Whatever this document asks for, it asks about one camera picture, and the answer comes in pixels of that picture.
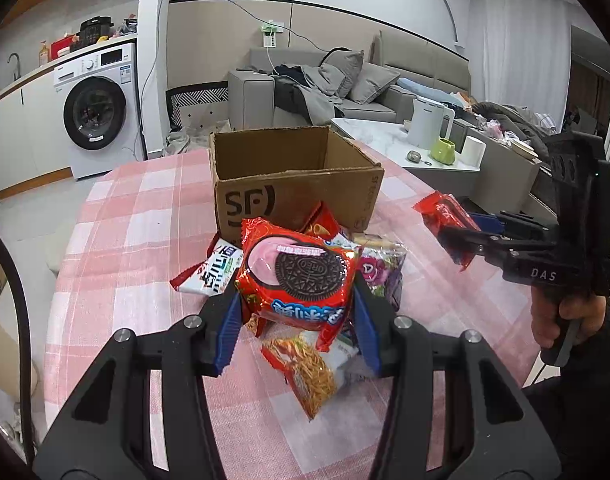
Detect small red snack packet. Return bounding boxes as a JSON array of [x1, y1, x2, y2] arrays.
[[413, 191, 480, 271]]

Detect red Oreo snack pack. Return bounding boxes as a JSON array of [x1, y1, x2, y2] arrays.
[[235, 217, 360, 352]]

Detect white red noodle snack pack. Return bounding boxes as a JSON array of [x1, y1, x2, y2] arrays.
[[169, 235, 243, 297]]

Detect red chips bag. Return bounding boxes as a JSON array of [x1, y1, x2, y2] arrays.
[[300, 202, 341, 242]]

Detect person's right hand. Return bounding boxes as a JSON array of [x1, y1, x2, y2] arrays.
[[530, 287, 608, 349]]

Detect white paper roll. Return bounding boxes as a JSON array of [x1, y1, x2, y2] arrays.
[[460, 136, 486, 168]]

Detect purple grape candy bag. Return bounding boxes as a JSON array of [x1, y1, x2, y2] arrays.
[[329, 233, 407, 311]]

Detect green cup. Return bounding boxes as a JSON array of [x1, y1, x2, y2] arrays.
[[430, 138, 456, 166]]

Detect small metal tea strainer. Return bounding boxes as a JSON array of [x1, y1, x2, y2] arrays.
[[406, 151, 432, 166]]

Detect white electric kettle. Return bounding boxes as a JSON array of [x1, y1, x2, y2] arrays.
[[407, 96, 456, 150]]

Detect white marble coffee table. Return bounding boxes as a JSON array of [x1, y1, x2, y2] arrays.
[[332, 118, 480, 197]]

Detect grey sofa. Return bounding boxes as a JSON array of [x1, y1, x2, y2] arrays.
[[228, 30, 471, 130]]

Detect orange crispy noodle snack bag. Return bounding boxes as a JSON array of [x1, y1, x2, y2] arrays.
[[260, 330, 359, 420]]

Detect grey cushion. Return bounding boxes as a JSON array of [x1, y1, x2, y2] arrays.
[[348, 63, 400, 104]]

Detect brown SF cardboard box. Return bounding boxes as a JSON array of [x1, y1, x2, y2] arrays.
[[208, 127, 384, 244]]

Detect dark clothes on sofa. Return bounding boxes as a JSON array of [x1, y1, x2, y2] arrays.
[[271, 63, 345, 126]]

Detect pink plaid tablecloth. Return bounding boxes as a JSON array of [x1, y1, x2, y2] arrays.
[[43, 150, 538, 479]]

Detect black patterned pet fence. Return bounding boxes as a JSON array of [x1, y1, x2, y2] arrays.
[[165, 81, 229, 131]]

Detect white kitchen cabinet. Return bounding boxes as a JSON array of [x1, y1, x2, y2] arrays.
[[0, 72, 70, 191]]

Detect white washing machine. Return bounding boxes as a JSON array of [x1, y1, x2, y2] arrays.
[[53, 40, 146, 180]]

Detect black cooker on counter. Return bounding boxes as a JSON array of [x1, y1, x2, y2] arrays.
[[70, 16, 114, 51]]

